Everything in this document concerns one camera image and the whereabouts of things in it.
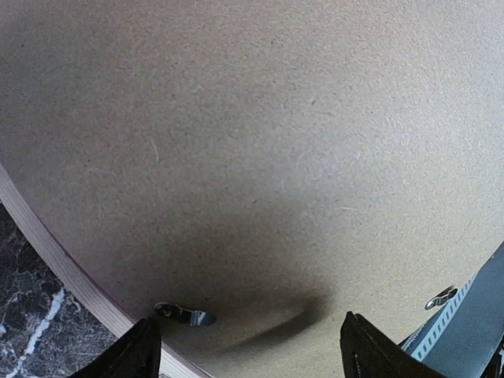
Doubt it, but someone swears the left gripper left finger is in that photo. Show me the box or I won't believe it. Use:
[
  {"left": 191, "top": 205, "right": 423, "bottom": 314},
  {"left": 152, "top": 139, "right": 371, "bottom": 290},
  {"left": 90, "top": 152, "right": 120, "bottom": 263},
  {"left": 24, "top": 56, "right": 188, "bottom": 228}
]
[{"left": 71, "top": 317, "right": 161, "bottom": 378}]

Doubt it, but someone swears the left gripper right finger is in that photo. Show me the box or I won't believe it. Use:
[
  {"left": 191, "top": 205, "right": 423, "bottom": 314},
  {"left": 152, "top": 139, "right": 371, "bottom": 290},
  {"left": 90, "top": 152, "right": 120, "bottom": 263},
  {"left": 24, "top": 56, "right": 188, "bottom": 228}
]
[{"left": 340, "top": 311, "right": 446, "bottom": 377}]

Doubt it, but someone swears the pink wooden picture frame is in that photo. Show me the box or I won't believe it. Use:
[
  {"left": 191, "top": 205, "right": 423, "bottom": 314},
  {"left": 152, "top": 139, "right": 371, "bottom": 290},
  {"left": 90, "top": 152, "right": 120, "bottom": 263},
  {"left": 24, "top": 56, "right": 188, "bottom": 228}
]
[{"left": 0, "top": 165, "right": 213, "bottom": 378}]

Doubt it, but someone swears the brown cardboard backing board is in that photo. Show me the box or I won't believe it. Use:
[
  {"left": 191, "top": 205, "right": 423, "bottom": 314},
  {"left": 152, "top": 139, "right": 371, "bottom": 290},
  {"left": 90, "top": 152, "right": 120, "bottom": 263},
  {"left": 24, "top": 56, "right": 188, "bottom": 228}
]
[{"left": 1, "top": 1, "right": 503, "bottom": 377}]

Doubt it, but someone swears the silver metal turn clip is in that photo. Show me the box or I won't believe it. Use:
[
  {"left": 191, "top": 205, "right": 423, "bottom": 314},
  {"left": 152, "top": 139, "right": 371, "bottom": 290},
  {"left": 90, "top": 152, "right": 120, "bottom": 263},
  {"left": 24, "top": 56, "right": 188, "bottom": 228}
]
[{"left": 154, "top": 302, "right": 217, "bottom": 327}]

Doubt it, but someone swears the white slotted cable duct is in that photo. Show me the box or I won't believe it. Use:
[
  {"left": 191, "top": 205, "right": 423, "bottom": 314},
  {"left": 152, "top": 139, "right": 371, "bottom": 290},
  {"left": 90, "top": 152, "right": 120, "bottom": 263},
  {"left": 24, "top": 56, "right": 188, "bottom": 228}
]
[{"left": 401, "top": 265, "right": 503, "bottom": 377}]

